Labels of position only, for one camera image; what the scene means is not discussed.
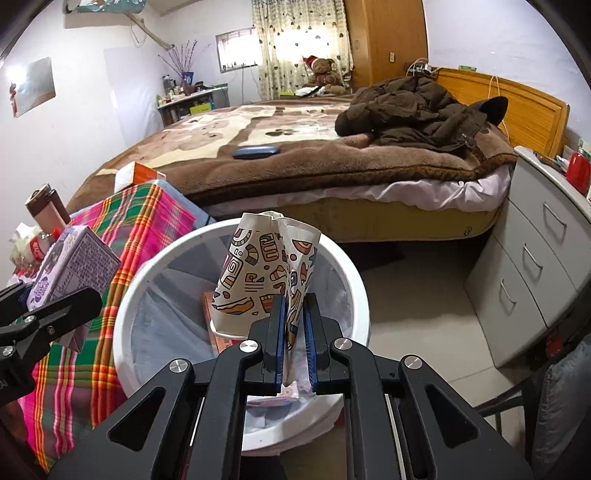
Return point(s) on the heart print curtain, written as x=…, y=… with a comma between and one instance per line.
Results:
x=286, y=46

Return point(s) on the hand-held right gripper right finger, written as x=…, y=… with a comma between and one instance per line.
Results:
x=310, y=341

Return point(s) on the grey chair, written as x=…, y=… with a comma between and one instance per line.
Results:
x=563, y=406

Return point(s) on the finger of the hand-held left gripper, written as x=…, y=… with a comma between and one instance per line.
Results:
x=16, y=293
x=69, y=304

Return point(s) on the orange white tissue box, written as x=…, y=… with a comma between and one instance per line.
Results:
x=143, y=174

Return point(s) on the vase with branches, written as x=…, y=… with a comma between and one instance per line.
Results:
x=187, y=78

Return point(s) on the purple drink carton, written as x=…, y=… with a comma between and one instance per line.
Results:
x=78, y=263

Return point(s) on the air conditioner pipe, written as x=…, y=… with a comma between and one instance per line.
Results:
x=147, y=32

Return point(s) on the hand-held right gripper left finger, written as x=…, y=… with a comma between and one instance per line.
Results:
x=278, y=341

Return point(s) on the wooden headboard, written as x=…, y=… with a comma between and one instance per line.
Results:
x=531, y=106

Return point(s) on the power strip with chargers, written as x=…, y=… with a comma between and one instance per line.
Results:
x=422, y=69

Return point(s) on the shiny wall sheet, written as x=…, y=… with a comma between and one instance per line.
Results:
x=34, y=85

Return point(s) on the plastic bottle with red label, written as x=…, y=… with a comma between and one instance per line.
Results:
x=37, y=249

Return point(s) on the plaid tablecloth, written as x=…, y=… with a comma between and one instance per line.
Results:
x=138, y=217

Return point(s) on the green white tissue pack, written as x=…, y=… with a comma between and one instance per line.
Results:
x=21, y=233

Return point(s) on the wooden wardrobe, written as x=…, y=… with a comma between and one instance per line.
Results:
x=383, y=37

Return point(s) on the brown jacket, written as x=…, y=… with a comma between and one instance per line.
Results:
x=406, y=110

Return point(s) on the clear bin liner bag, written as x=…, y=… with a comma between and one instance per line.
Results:
x=161, y=332

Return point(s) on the white trash bin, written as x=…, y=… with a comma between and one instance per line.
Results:
x=121, y=337

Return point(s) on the brown teddy bear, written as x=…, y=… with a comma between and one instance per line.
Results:
x=323, y=69

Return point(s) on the mug with brown lid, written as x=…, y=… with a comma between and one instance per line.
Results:
x=51, y=210

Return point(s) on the wall air conditioner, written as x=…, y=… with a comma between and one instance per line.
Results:
x=106, y=5

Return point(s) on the dark blue glasses case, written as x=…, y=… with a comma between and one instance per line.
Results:
x=256, y=152

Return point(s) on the patterned paper bag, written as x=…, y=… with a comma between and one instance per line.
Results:
x=249, y=277

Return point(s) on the cluttered desk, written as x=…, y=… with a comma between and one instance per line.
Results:
x=184, y=110

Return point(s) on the pale bed sheet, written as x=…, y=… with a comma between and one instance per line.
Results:
x=438, y=194

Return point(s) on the yellow bed base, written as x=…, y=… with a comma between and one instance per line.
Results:
x=369, y=221

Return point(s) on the red hanging ornament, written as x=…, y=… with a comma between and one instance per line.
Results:
x=13, y=97

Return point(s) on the grey nightstand with drawers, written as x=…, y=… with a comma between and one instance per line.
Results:
x=521, y=258

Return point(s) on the small window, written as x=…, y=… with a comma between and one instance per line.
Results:
x=238, y=50

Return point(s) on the bed with brown blanket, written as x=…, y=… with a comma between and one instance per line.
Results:
x=277, y=157

